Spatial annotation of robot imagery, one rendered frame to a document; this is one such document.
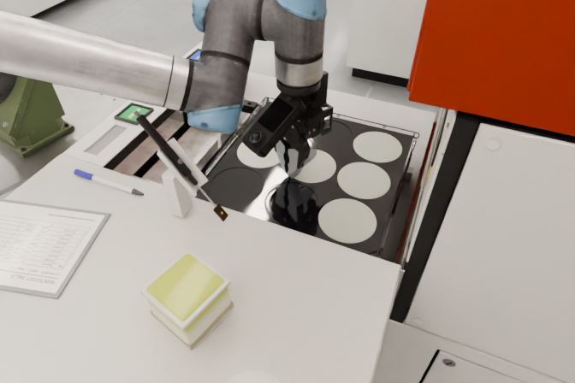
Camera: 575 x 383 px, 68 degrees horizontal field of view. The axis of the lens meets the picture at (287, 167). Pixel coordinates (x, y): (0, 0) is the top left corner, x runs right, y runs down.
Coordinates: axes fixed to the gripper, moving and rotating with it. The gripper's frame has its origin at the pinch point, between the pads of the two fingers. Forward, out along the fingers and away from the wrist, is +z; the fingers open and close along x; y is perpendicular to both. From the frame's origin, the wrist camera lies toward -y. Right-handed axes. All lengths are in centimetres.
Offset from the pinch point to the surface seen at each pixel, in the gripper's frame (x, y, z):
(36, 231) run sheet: 11.2, -40.3, -5.5
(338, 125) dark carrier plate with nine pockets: 5.5, 19.6, 1.4
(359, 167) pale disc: -6.8, 12.8, 1.3
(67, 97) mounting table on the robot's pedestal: 71, -19, 9
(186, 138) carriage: 25.9, -7.2, 3.3
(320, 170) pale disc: -2.4, 6.2, 1.3
